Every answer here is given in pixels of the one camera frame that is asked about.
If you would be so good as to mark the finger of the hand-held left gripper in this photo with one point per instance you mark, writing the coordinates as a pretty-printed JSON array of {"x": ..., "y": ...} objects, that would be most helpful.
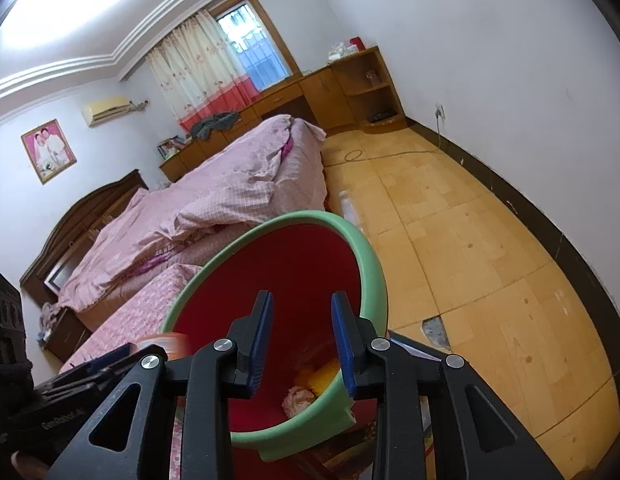
[{"x": 90, "y": 365}]

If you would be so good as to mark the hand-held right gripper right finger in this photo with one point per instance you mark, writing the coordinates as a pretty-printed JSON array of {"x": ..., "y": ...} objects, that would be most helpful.
[{"x": 341, "y": 345}]

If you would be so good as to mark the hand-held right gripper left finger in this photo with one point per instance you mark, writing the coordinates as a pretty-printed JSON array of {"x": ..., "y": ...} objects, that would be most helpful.
[{"x": 262, "y": 340}]

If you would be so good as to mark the yellow wrapper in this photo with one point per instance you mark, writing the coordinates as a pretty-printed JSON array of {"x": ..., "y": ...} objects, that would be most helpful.
[{"x": 322, "y": 375}]

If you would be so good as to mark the white tissue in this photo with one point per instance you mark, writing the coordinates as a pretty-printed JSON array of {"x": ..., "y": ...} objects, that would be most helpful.
[{"x": 297, "y": 400}]

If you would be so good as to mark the orange plastic bag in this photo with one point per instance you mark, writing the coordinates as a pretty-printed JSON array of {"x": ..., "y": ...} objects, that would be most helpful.
[{"x": 162, "y": 345}]

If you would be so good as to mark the red bucket with green rim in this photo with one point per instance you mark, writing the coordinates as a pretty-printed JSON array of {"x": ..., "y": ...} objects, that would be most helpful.
[{"x": 300, "y": 260}]

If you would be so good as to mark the dark wooden nightstand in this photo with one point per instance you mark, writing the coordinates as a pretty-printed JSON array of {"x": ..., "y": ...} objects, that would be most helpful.
[{"x": 67, "y": 335}]

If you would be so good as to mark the pale clothes heap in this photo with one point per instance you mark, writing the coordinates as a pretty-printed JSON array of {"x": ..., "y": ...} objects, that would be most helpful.
[{"x": 50, "y": 320}]

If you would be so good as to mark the pink floral mattress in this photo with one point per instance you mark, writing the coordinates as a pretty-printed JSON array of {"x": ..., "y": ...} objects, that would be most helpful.
[{"x": 135, "y": 305}]

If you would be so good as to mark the dark wooden headboard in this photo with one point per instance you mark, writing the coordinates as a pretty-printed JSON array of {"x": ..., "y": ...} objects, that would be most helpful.
[{"x": 75, "y": 225}]

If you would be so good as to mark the bed with pink quilt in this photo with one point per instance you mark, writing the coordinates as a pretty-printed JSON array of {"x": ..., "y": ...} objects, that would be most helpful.
[{"x": 215, "y": 190}]

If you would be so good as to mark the magenta cloth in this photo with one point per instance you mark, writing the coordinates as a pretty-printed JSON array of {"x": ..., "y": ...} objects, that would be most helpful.
[{"x": 288, "y": 145}]

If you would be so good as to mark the row of books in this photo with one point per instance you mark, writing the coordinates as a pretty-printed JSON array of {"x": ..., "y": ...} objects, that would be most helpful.
[{"x": 171, "y": 146}]

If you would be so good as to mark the dark grey clothes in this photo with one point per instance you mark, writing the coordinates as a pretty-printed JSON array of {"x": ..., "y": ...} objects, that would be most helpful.
[{"x": 215, "y": 125}]

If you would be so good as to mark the black item on shelf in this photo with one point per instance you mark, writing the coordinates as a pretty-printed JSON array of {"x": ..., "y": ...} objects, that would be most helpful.
[{"x": 380, "y": 117}]

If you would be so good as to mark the long wooden desk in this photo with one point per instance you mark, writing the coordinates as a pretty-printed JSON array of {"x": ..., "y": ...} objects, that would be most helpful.
[{"x": 290, "y": 102}]

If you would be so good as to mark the wooden corner shelf cabinet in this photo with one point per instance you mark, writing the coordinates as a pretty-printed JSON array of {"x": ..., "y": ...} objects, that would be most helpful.
[{"x": 374, "y": 100}]

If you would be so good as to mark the small glass shelf item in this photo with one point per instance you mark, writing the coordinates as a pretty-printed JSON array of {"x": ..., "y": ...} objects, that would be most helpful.
[{"x": 372, "y": 77}]

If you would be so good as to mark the cream and red curtain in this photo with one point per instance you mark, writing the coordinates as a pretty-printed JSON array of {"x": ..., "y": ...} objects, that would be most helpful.
[{"x": 200, "y": 75}]

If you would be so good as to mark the barred window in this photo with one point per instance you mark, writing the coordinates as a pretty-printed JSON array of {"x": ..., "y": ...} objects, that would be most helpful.
[{"x": 260, "y": 55}]

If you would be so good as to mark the red box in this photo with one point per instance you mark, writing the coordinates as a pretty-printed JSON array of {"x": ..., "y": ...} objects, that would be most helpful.
[{"x": 357, "y": 44}]

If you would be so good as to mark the framed wall photo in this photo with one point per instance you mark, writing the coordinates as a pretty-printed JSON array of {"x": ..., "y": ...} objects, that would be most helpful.
[{"x": 47, "y": 151}]

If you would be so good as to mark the wall power outlet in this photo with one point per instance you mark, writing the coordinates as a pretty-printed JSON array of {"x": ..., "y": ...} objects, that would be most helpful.
[{"x": 440, "y": 111}]

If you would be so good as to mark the wall air conditioner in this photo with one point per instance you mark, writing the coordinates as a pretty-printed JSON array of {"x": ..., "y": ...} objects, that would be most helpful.
[{"x": 105, "y": 110}]

